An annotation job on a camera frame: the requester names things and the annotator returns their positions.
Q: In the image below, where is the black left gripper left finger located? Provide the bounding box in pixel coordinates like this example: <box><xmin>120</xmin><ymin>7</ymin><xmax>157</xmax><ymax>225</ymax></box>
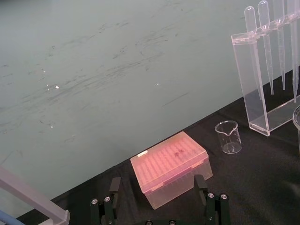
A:
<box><xmin>90</xmin><ymin>177</ymin><xmax>122</xmax><ymax>225</ymax></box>

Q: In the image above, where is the black table cloth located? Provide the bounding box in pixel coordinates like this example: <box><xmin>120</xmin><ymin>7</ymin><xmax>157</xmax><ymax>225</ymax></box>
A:
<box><xmin>15</xmin><ymin>67</ymin><xmax>300</xmax><ymax>225</ymax></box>

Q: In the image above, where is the clear plastic transfer pipette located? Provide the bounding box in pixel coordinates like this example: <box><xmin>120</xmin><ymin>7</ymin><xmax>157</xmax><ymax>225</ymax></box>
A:
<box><xmin>257</xmin><ymin>0</ymin><xmax>275</xmax><ymax>96</ymax></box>
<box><xmin>244</xmin><ymin>6</ymin><xmax>263</xmax><ymax>101</ymax></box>
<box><xmin>286</xmin><ymin>0</ymin><xmax>300</xmax><ymax>104</ymax></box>
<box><xmin>272</xmin><ymin>0</ymin><xmax>287</xmax><ymax>91</ymax></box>

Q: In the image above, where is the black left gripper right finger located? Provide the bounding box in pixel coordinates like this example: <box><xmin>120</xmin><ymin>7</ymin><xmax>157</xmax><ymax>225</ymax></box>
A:
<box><xmin>193</xmin><ymin>174</ymin><xmax>230</xmax><ymax>225</ymax></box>

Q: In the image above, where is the pink translucent pipette tip box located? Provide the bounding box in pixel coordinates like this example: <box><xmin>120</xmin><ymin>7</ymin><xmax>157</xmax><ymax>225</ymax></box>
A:
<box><xmin>130</xmin><ymin>131</ymin><xmax>213</xmax><ymax>210</ymax></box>

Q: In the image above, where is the pale blue tube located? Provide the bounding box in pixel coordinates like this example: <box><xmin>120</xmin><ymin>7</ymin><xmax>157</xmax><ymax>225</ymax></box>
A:
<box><xmin>0</xmin><ymin>209</ymin><xmax>19</xmax><ymax>225</ymax></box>

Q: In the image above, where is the small clear glass beaker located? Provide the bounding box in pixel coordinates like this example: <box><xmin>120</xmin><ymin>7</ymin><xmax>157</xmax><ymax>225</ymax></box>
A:
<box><xmin>214</xmin><ymin>120</ymin><xmax>242</xmax><ymax>155</ymax></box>

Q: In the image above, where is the clear acrylic pipette rack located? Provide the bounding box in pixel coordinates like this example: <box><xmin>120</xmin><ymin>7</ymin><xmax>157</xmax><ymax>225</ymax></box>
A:
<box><xmin>231</xmin><ymin>13</ymin><xmax>300</xmax><ymax>137</ymax></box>

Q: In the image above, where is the white frosted plastic frame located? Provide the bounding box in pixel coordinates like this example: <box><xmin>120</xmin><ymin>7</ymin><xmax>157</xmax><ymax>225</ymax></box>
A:
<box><xmin>0</xmin><ymin>165</ymin><xmax>71</xmax><ymax>225</ymax></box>

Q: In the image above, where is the large clear glass beaker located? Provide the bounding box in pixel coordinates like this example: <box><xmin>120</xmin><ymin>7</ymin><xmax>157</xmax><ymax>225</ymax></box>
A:
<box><xmin>292</xmin><ymin>105</ymin><xmax>300</xmax><ymax>154</ymax></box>

